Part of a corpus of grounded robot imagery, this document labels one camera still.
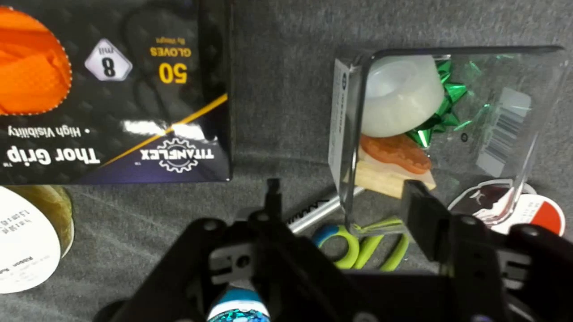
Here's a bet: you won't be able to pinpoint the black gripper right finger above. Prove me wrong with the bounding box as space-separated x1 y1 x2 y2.
404 179 573 322

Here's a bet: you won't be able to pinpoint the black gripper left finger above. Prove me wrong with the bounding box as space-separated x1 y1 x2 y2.
110 178 350 322

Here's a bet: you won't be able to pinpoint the clear plastic stationery holder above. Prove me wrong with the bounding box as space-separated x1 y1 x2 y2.
327 44 568 224

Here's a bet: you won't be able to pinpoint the teal ribbon spool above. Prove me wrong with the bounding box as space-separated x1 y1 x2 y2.
207 283 273 322

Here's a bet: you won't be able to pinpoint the red and white ribbon spool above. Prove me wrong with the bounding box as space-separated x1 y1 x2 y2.
447 178 568 240

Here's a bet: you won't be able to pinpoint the green decorating ribbon bow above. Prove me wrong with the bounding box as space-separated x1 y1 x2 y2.
405 58 499 153

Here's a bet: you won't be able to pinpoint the small green blue scissors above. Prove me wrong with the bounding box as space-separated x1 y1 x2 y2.
312 217 414 274

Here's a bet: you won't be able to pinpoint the black orange glove box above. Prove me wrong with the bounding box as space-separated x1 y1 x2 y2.
0 0 235 187

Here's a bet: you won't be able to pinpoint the translucent tape roll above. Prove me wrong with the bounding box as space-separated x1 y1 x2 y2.
361 54 448 140

